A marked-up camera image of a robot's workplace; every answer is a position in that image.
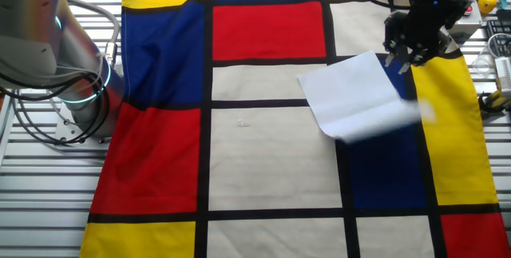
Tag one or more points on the small clear bead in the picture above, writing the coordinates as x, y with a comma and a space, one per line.
242, 123

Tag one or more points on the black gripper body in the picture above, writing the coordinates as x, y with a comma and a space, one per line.
429, 18

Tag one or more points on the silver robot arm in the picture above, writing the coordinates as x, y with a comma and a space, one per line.
32, 30

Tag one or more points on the white power adapter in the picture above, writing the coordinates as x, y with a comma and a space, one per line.
504, 74

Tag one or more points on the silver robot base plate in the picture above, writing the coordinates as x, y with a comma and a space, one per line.
66, 130

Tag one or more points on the colour block tablecloth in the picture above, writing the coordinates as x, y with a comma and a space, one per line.
271, 162

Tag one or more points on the white paper sheet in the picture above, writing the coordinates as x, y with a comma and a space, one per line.
351, 98

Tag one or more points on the red button box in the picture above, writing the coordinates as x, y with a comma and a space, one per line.
469, 24

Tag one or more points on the black keyboard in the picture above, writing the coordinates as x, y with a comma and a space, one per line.
499, 28

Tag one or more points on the yellow black clamp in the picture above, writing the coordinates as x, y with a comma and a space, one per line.
495, 100

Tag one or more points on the clear plastic cup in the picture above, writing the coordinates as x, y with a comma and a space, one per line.
481, 64

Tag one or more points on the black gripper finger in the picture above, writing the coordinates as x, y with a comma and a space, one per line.
419, 56
393, 34

